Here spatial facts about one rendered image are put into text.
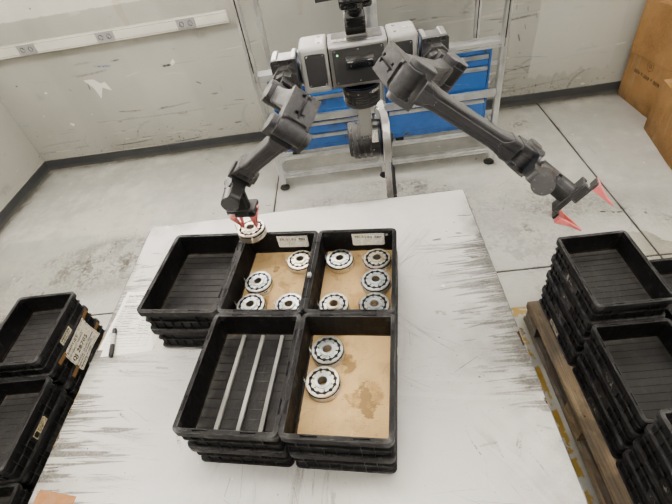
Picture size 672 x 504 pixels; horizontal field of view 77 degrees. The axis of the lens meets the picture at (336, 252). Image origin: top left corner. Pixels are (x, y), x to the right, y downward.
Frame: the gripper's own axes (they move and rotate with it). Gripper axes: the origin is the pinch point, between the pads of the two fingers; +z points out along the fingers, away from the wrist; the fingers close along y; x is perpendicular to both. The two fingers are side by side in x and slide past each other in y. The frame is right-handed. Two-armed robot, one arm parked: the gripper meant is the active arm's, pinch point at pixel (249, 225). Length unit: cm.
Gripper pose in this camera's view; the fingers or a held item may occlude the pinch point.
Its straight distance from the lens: 156.6
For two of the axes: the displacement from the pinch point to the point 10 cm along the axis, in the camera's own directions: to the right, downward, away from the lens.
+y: 9.8, -0.5, -1.8
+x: 0.9, -7.1, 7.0
